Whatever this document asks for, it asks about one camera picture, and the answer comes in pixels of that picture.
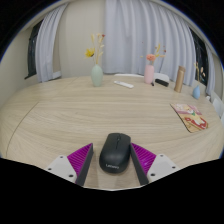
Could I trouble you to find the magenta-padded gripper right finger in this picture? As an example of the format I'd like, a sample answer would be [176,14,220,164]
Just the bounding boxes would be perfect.
[129,142,180,186]

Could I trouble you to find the yellow dried flower bunch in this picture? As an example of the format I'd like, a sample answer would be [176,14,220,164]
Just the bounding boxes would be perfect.
[84,32,106,66]

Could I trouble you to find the dark window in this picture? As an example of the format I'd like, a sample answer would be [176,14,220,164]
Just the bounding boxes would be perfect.
[24,20,44,80]
[189,28,208,86]

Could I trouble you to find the orange dried flower bunch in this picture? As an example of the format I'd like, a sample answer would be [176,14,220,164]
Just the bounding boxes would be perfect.
[139,43,167,66]

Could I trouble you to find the black computer mouse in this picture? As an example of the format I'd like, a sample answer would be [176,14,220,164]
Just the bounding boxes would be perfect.
[98,132,132,175]

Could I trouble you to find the pale green ceramic vase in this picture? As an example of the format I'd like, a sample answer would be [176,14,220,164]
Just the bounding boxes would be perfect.
[91,64,104,88]

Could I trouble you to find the black oblong case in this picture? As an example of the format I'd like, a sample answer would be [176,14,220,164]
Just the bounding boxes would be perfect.
[154,78,170,88]

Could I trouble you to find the wide white curtain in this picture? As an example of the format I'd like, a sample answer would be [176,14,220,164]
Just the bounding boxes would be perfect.
[101,0,198,87]

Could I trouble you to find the brown thermos bottle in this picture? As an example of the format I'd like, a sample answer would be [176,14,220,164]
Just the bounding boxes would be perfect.
[173,65,186,94]

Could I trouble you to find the white chair blue seat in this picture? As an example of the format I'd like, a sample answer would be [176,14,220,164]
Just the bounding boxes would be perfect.
[211,97,224,118]

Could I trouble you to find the pink ceramic vase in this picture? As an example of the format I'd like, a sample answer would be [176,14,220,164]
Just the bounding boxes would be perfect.
[143,64,155,85]

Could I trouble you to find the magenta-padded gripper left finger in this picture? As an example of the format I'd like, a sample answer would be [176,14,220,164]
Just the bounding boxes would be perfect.
[44,142,95,187]

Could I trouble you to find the white remote control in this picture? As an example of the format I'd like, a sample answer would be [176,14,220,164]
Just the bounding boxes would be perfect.
[113,80,135,90]

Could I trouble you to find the narrow white curtain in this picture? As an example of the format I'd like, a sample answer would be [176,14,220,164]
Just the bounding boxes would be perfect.
[204,44,217,98]
[34,3,69,83]

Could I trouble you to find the blue ceramic vase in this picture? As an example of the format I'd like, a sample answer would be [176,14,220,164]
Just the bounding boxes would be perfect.
[192,84,202,100]

